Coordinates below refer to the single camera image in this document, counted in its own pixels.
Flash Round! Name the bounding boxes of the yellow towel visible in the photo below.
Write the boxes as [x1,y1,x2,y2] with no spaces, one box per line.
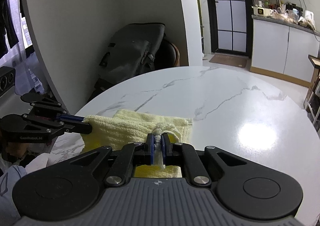
[80,108,194,179]

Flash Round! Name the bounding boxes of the person's right hand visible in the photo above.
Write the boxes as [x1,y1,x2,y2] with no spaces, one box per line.
[2,143,29,158]

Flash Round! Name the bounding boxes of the black backpack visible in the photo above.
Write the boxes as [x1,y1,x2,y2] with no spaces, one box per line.
[94,22,167,87]

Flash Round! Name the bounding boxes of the wooden side table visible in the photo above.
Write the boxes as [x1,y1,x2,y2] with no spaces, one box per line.
[304,54,319,131]

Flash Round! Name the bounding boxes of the dark wooden chair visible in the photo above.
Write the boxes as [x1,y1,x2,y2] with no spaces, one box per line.
[159,37,180,68]

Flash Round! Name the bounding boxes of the brown door mat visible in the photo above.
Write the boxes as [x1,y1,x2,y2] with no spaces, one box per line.
[209,54,247,68]

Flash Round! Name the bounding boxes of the white base cabinet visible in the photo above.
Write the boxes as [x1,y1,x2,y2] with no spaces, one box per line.
[250,15,319,88]

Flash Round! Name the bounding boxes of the hanging dark clothes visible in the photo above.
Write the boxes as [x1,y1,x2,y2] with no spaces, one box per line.
[1,0,18,57]

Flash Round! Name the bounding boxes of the white small appliance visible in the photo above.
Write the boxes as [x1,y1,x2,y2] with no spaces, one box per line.
[253,6,273,17]

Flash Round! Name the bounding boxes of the white electric kettle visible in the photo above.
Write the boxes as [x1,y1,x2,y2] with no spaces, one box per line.
[304,10,315,27]

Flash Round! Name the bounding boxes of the black framed glass door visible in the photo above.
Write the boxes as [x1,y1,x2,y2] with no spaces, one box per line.
[207,0,253,58]

